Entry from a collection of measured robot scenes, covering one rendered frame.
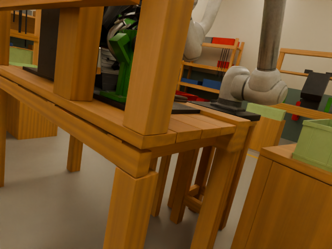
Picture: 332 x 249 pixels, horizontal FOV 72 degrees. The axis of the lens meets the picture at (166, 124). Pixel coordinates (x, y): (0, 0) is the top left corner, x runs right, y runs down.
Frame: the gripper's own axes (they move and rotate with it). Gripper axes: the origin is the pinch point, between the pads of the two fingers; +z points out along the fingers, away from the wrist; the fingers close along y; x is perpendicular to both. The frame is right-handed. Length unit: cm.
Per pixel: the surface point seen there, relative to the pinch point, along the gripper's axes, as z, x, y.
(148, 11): -51, 38, 9
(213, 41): 221, -455, -229
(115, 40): -21.4, 26.7, 1.9
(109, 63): 5.9, 15.5, -11.1
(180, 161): 15, 8, -104
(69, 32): -13.2, 35.2, 11.7
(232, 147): -47, 24, -59
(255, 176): -52, 25, -79
